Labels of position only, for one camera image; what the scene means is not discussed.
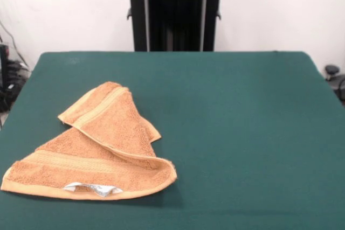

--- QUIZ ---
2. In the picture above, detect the orange terry towel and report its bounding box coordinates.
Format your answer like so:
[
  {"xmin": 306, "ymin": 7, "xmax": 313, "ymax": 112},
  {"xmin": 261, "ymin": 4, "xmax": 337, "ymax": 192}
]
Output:
[{"xmin": 0, "ymin": 81, "xmax": 178, "ymax": 201}]

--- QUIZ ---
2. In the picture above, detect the dark green table cloth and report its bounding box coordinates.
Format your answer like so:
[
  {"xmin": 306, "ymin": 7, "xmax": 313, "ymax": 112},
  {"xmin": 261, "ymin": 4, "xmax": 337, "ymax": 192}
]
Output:
[{"xmin": 0, "ymin": 50, "xmax": 345, "ymax": 230}]

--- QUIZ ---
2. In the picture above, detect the black office chair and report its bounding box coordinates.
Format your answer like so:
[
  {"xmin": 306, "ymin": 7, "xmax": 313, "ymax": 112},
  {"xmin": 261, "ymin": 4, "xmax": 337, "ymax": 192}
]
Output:
[{"xmin": 324, "ymin": 64, "xmax": 345, "ymax": 107}]

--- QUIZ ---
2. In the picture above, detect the black electronics box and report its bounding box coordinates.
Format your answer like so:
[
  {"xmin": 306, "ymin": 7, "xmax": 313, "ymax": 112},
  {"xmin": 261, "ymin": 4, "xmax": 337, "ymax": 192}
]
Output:
[{"xmin": 0, "ymin": 43, "xmax": 10, "ymax": 113}]

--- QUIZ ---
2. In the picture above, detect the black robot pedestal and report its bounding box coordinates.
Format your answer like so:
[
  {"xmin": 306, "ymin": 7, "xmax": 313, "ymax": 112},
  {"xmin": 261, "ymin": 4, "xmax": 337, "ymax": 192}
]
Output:
[{"xmin": 118, "ymin": 0, "xmax": 233, "ymax": 52}]

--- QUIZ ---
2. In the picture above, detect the black cable bundle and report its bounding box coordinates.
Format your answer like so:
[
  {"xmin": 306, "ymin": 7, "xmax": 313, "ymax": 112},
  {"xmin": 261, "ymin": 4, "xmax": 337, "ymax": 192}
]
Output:
[{"xmin": 5, "ymin": 59, "xmax": 31, "ymax": 99}]

